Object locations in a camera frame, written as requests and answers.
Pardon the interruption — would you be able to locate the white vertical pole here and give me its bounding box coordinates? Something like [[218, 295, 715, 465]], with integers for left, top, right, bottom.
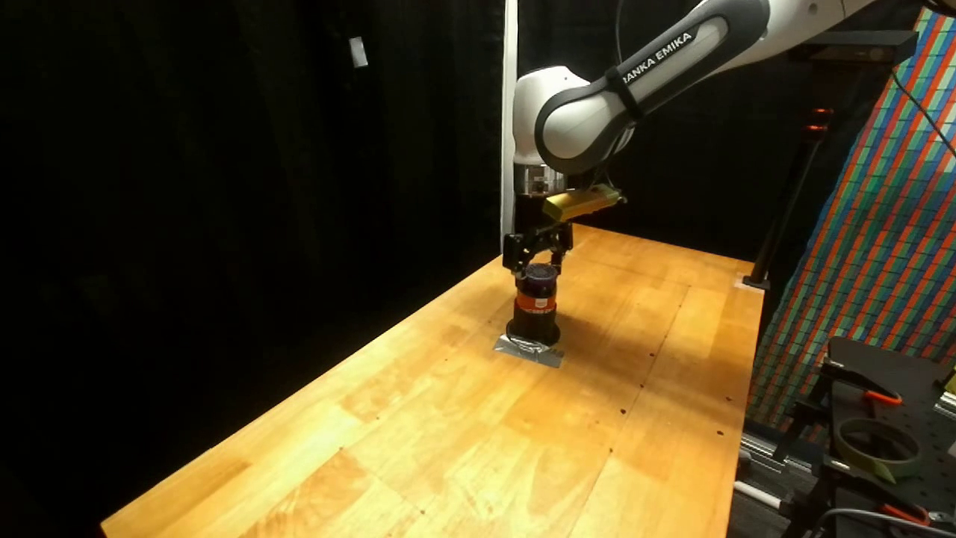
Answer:
[[495, 0, 524, 253]]

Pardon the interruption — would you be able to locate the thin black cable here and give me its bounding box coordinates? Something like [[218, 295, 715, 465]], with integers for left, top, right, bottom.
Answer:
[[888, 63, 956, 157]]

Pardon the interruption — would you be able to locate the tape roll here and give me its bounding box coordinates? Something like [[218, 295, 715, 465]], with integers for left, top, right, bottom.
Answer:
[[830, 413, 929, 480]]

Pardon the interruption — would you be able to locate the small white tag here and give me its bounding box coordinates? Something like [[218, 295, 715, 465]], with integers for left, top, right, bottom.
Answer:
[[347, 33, 373, 70]]

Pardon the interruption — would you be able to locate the orange clamp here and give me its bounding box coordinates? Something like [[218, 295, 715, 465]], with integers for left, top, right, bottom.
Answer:
[[857, 384, 909, 413]]

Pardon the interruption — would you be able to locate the aluminium rail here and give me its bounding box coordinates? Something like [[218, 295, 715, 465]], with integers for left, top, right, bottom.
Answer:
[[733, 423, 830, 513]]

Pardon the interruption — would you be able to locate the colourful striped panel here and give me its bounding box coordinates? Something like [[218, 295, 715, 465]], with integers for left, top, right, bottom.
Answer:
[[746, 5, 956, 432]]

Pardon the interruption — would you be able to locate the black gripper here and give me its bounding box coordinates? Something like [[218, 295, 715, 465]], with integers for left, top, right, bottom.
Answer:
[[498, 187, 581, 275]]

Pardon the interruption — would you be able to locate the black perforated plate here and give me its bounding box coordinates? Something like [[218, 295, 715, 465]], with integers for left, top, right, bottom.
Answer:
[[821, 335, 956, 505]]

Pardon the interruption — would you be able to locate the dark upside-down cup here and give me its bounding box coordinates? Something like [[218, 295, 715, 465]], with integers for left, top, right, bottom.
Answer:
[[504, 259, 566, 350]]

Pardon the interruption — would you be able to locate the black tripod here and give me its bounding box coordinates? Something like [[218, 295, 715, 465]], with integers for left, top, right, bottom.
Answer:
[[742, 27, 921, 292]]

